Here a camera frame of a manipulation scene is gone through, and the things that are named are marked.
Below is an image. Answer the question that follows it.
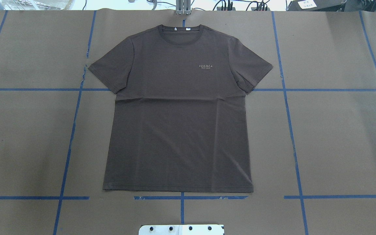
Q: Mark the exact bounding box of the white metal base plate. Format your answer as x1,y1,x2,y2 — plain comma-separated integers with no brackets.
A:
138,224,225,235

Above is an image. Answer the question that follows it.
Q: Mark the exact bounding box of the dark brown t-shirt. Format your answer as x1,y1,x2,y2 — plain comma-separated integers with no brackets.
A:
88,25,273,193

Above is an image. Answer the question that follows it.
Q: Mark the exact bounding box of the aluminium profile post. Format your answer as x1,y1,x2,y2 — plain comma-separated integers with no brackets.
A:
176,0,192,15

